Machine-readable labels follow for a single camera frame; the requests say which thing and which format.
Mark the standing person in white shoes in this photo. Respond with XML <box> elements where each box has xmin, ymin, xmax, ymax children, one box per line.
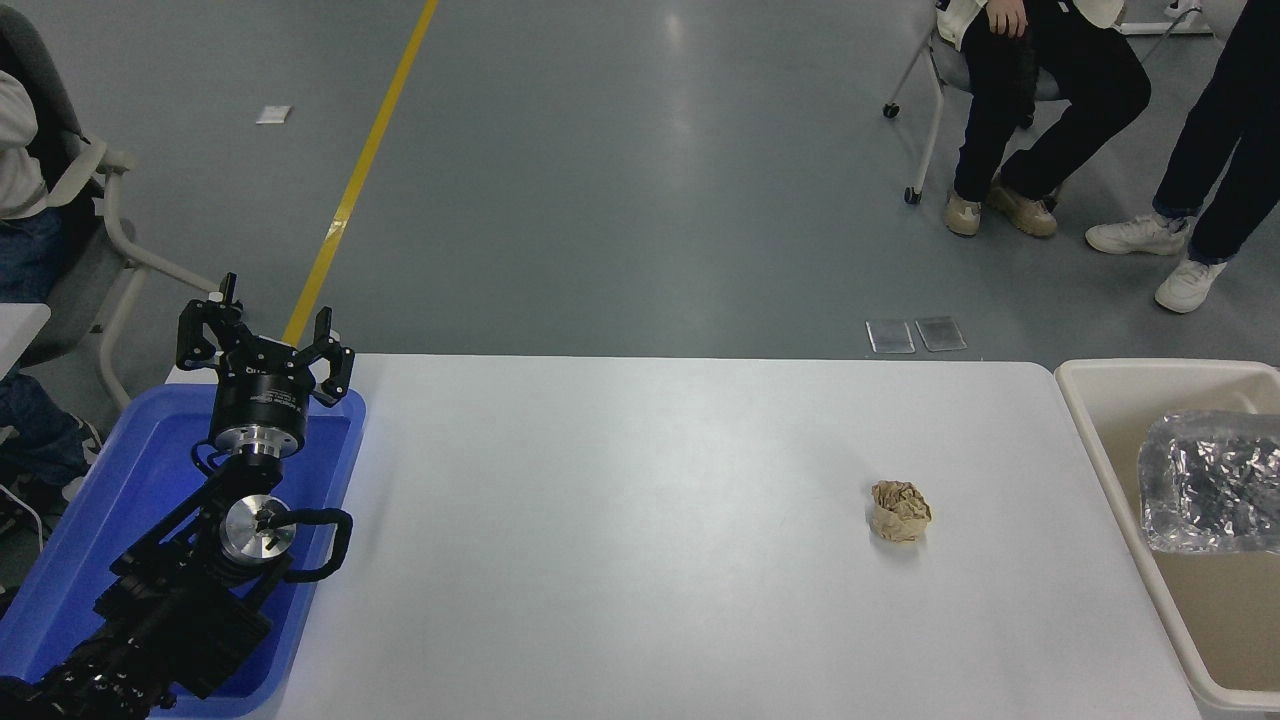
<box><xmin>1085</xmin><ymin>0</ymin><xmax>1280</xmax><ymax>315</ymax></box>

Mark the blue plastic tray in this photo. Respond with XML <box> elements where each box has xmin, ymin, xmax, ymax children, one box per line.
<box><xmin>0</xmin><ymin>383</ymin><xmax>366</xmax><ymax>719</ymax></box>

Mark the grey office chair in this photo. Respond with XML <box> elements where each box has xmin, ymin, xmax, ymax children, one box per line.
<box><xmin>0</xmin><ymin>5</ymin><xmax>226</xmax><ymax>411</ymax></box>

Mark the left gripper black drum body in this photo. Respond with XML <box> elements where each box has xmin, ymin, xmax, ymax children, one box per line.
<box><xmin>210</xmin><ymin>338</ymin><xmax>323</xmax><ymax>433</ymax></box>

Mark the person seated beside blue tray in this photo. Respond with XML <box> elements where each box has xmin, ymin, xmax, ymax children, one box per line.
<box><xmin>0</xmin><ymin>70</ymin><xmax>103</xmax><ymax>521</ymax></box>

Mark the silver foil plate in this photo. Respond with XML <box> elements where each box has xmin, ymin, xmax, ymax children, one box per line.
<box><xmin>1138</xmin><ymin>410</ymin><xmax>1280</xmax><ymax>556</ymax></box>

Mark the crumpled tan paper ball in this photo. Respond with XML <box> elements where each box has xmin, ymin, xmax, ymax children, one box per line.
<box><xmin>869</xmin><ymin>479</ymin><xmax>933</xmax><ymax>544</ymax></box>

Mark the large pale plastic bin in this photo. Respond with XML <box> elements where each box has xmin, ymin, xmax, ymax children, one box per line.
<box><xmin>1055</xmin><ymin>358</ymin><xmax>1280</xmax><ymax>713</ymax></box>

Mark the small white desk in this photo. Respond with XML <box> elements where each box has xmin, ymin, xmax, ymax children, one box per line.
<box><xmin>0</xmin><ymin>303</ymin><xmax>51</xmax><ymax>378</ymax></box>

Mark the seated person in dark trousers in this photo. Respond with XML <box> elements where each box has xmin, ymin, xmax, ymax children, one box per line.
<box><xmin>937</xmin><ymin>0</ymin><xmax>1154</xmax><ymax>239</ymax></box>

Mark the white wheeled chair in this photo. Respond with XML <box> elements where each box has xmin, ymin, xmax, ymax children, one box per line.
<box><xmin>882</xmin><ymin>8</ymin><xmax>1066</xmax><ymax>206</ymax></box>

